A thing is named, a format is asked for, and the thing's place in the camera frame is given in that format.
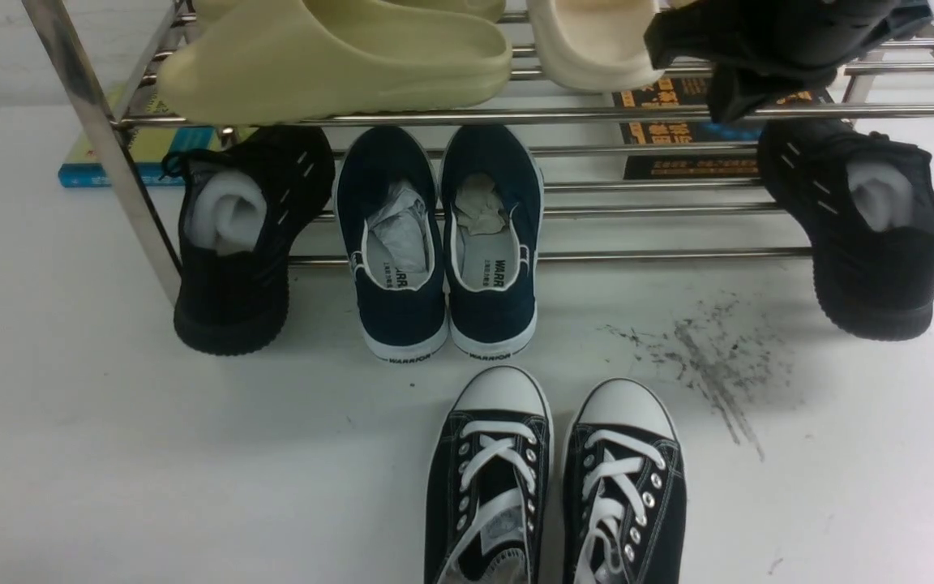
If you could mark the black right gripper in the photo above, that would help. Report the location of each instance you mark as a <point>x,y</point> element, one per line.
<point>762,51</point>

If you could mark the black canvas sneaker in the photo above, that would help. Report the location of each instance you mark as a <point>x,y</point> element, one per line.
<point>624,490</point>
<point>487,485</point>

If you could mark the right navy slip-on shoe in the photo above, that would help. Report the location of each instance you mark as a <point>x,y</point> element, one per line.
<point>493,198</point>

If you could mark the navy slip-on shoe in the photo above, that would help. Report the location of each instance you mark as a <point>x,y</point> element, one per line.
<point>493,198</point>
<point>385,204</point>

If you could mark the left navy slip-on shoe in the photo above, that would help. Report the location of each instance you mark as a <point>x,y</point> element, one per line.
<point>385,204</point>

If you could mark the silver metal shoe rack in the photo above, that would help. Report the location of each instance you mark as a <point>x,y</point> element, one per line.
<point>107,126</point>

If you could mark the black and orange book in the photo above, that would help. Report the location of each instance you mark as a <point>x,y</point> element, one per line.
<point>678,134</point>

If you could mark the left cream slide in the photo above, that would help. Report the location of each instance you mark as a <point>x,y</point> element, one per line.
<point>594,46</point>

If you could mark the right black knit sneaker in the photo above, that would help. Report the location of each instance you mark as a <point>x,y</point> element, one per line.
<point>866,203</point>

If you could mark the black knit sneaker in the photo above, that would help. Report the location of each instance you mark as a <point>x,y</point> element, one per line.
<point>866,203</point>
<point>243,207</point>

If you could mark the left olive green slide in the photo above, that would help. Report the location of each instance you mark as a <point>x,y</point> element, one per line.
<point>265,62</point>

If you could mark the olive green slide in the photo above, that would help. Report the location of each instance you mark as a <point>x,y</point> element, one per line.
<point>488,10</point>
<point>265,62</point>

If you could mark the left black knit sneaker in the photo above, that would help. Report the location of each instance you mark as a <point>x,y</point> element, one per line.
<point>243,207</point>

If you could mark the right olive green slide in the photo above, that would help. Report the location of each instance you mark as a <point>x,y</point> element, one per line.
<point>488,10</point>

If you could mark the blue and yellow book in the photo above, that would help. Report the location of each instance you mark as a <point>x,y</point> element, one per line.
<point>147,147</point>

